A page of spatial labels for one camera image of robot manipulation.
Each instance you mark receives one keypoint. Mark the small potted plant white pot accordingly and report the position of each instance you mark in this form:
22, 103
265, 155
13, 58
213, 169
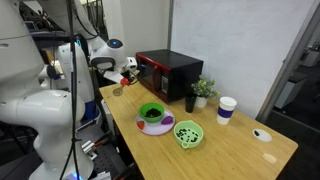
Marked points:
203, 90

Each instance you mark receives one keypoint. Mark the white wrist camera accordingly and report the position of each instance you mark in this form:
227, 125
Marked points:
131, 62

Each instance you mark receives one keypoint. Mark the white cup with purple band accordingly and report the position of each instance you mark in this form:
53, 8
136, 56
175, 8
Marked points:
226, 110

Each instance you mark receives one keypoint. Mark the black cup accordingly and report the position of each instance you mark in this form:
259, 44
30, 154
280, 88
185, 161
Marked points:
190, 102

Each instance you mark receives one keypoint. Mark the pile of dark coffee beans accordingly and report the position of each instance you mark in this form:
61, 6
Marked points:
153, 112

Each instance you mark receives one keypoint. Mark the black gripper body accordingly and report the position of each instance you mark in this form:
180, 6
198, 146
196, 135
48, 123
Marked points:
130, 76

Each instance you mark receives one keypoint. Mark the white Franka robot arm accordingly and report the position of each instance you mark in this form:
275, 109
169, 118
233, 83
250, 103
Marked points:
36, 110

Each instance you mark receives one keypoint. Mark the purple toy grapes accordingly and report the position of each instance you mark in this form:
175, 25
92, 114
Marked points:
167, 120

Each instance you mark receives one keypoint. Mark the red and black microwave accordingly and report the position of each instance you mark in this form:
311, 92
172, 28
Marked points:
176, 73

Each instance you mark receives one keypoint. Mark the small black white object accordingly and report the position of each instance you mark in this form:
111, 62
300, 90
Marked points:
262, 135

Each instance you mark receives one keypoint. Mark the beige round sticker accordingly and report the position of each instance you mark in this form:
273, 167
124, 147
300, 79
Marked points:
269, 158

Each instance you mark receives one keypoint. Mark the red toy strawberry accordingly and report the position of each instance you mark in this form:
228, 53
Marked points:
140, 125

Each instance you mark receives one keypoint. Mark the wooden spoon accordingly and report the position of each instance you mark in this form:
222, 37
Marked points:
118, 90

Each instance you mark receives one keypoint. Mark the dark green bowl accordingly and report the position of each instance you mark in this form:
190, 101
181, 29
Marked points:
151, 113

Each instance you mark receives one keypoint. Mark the white robot link blue base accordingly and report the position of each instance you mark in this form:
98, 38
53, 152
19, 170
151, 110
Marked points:
81, 76

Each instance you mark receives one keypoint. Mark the lavender round plate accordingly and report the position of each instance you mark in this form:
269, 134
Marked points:
155, 129

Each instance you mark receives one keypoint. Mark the black optical breadboard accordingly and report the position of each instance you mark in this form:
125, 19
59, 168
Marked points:
113, 161

